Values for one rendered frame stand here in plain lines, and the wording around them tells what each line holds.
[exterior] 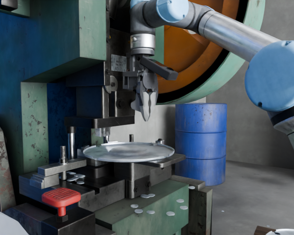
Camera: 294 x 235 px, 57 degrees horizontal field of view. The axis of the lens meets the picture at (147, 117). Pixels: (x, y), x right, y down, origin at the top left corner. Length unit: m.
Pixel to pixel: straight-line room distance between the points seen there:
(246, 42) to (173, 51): 0.55
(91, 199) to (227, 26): 0.57
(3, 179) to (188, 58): 0.83
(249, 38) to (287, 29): 3.41
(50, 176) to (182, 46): 0.74
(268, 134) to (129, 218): 3.47
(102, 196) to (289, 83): 0.56
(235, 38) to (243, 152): 3.56
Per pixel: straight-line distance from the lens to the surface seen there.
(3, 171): 1.04
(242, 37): 0.72
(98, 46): 0.78
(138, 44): 0.81
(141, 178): 0.87
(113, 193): 0.83
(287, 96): 0.47
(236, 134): 4.22
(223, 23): 0.77
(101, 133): 0.94
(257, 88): 0.50
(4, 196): 1.04
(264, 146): 4.13
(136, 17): 0.83
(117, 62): 0.90
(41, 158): 1.04
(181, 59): 1.19
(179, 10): 0.75
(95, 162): 0.90
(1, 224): 1.02
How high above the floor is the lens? 0.96
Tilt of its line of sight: 4 degrees down
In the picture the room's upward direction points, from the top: straight up
